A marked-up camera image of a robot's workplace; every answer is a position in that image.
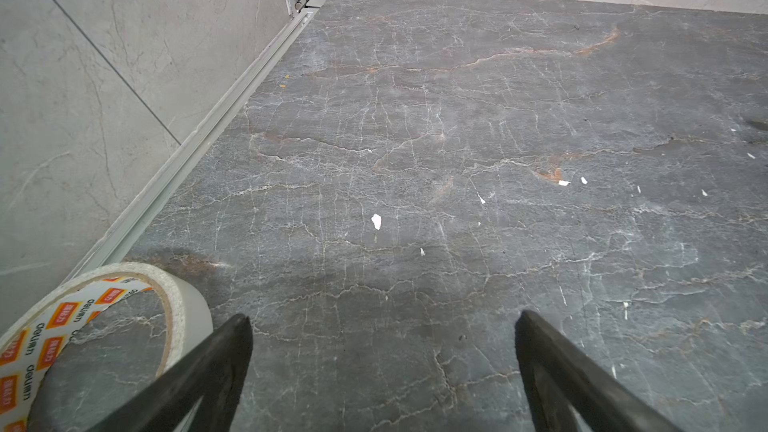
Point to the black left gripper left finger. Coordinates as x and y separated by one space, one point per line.
201 391

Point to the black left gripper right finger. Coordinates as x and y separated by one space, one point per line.
561 382

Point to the white tape roll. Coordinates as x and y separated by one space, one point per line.
34 342

